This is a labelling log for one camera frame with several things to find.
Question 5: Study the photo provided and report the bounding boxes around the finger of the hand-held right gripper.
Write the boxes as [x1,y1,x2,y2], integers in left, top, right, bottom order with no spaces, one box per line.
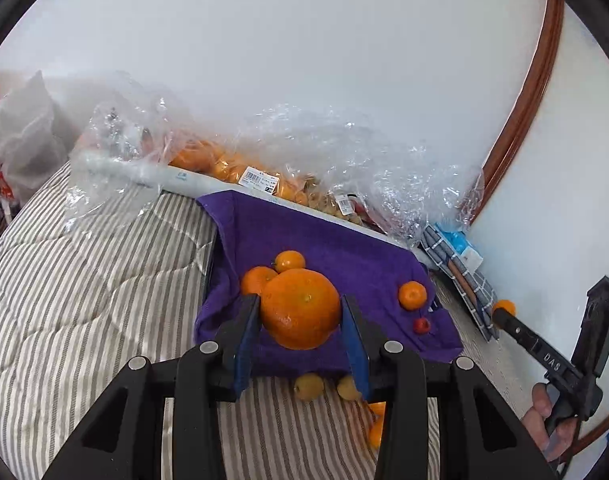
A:
[491,307,541,357]
[574,276,609,377]

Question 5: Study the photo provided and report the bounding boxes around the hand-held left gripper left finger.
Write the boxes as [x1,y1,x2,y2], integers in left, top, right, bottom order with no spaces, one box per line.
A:
[42,294,262,480]

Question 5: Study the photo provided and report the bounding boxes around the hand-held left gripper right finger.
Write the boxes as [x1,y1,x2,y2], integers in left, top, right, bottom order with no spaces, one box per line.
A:
[340,294,560,480]

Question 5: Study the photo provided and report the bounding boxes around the large orange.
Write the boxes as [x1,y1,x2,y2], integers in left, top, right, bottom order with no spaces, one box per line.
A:
[260,268,342,351]

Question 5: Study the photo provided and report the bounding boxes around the pile of bagged brown fruits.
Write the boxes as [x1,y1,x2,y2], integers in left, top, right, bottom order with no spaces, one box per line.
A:
[309,195,370,228]

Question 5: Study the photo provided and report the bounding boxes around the person's right hand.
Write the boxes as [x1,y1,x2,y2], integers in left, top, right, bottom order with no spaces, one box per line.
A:
[524,382,580,462]

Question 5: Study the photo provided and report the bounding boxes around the small yellow-green fruit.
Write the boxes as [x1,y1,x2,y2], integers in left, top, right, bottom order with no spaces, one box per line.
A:
[294,374,325,402]
[337,375,362,402]

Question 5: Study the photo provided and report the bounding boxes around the blue plaid folded cloth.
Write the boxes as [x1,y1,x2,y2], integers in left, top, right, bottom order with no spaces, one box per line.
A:
[419,225,500,343]

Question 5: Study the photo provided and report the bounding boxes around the purple towel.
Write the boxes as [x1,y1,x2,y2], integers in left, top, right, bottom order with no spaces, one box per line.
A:
[194,191,464,378]

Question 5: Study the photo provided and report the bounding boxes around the blue and white tissue box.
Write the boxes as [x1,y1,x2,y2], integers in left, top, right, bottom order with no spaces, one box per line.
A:
[451,240,485,272]

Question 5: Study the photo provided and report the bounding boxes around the blue packet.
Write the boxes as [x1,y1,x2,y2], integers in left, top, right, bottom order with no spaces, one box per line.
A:
[434,222,467,248]

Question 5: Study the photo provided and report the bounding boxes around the striped quilted cover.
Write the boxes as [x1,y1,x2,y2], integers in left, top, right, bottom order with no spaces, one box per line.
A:
[0,160,555,480]

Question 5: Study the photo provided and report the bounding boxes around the crinkled clear plastic bag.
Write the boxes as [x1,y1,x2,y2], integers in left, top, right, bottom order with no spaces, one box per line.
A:
[309,145,485,248]

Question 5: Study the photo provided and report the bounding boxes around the pile of bagged oranges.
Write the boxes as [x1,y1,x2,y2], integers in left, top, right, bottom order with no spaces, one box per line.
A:
[169,141,310,206]

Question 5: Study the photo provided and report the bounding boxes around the empty clear plastic bag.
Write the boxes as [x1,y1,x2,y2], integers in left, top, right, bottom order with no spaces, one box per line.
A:
[67,72,172,221]

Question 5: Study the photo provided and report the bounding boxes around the white plastic bag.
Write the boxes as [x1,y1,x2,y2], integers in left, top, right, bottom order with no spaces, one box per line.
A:
[0,71,68,201]

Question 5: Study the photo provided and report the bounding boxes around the brown wooden door frame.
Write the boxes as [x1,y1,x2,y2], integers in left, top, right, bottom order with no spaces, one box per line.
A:
[477,0,565,221]

